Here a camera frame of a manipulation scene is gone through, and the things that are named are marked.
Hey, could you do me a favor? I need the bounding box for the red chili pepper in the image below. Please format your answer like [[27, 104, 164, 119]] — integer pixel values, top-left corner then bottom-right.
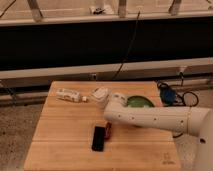
[[105, 122, 112, 140]]

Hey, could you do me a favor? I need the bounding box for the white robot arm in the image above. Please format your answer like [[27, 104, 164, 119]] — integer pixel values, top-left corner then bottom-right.
[[104, 93, 213, 171]]

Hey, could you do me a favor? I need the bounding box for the clear plastic cup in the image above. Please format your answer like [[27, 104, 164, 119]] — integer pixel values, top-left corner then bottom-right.
[[91, 87, 109, 109]]

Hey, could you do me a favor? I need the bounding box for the green ceramic bowl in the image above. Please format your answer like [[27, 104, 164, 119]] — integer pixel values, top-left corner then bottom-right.
[[127, 96, 154, 107]]

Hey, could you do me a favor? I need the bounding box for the lying plastic bottle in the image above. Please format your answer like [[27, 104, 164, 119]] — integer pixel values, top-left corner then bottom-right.
[[56, 88, 88, 103]]

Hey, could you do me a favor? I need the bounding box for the black smartphone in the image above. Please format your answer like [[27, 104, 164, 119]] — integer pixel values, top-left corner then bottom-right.
[[92, 126, 105, 152]]

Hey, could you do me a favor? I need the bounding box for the blue clamp device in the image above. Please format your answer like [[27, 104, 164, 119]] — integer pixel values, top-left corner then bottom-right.
[[160, 87, 176, 104]]

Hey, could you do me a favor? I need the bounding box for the small black white device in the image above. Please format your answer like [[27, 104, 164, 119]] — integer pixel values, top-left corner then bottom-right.
[[90, 6, 105, 15]]

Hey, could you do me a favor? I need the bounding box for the black hanging cable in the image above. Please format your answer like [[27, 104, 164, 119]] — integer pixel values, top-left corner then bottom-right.
[[111, 9, 141, 81]]

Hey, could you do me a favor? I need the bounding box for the black floor cable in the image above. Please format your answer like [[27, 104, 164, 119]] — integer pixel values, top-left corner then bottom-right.
[[156, 71, 200, 139]]

